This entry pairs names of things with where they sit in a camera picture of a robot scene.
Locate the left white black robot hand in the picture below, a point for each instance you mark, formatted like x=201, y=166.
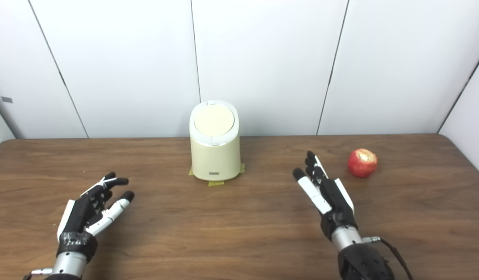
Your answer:
x=81, y=214

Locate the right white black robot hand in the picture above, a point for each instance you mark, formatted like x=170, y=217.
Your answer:
x=336, y=198

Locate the red apple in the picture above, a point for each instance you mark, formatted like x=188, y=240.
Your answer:
x=362, y=163

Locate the cream round bin lid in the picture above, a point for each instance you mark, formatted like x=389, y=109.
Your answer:
x=214, y=120

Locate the cream-colored bin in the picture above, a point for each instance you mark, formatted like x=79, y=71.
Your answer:
x=216, y=159

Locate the small gray wall sticker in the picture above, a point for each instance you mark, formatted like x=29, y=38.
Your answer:
x=6, y=99

